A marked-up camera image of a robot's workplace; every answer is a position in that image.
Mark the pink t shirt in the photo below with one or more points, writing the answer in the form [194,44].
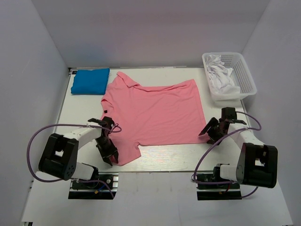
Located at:
[148,116]

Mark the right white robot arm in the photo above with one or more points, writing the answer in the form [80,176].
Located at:
[257,163]

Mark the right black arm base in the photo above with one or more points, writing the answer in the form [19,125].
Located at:
[218,185]

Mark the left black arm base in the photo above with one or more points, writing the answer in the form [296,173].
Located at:
[104,188]

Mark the white crumpled t shirt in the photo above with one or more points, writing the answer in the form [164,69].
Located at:
[219,76]

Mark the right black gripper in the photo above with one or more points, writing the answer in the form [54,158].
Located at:
[213,137]

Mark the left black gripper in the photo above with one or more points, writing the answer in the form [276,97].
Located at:
[112,150]

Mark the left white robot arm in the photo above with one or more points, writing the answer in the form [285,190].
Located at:
[60,154]

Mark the white plastic basket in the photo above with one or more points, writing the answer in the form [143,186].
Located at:
[241,76]

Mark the folded blue t shirt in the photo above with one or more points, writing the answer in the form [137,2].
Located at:
[90,82]

